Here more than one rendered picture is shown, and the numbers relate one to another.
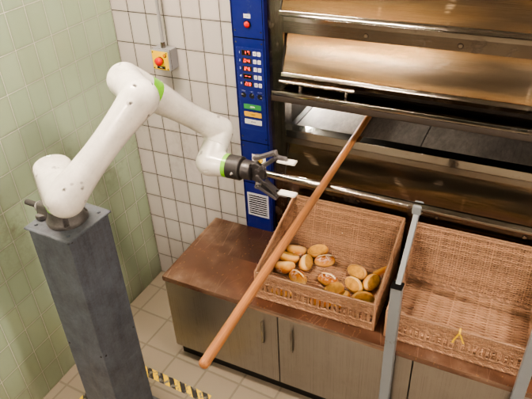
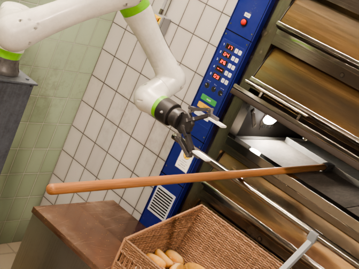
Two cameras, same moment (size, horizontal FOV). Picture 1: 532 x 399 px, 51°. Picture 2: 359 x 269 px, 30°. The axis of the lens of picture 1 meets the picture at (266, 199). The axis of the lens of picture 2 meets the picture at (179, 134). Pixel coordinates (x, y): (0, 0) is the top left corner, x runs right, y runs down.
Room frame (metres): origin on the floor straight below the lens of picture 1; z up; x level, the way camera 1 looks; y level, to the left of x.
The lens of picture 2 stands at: (-0.57, -0.24, 1.92)
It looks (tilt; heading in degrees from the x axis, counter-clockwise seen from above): 16 degrees down; 6
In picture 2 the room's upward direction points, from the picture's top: 24 degrees clockwise
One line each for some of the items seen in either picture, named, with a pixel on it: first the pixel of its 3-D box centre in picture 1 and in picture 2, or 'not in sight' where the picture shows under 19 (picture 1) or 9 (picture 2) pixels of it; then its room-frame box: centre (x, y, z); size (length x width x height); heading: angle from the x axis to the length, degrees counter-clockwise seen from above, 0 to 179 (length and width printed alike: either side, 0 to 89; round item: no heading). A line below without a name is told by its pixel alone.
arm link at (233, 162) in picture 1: (237, 166); (169, 112); (1.83, 0.10, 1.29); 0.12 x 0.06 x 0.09; 153
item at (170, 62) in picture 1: (165, 58); (156, 23); (2.59, 0.44, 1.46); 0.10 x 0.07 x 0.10; 63
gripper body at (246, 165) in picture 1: (254, 171); (182, 121); (1.79, 0.04, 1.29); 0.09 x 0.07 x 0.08; 63
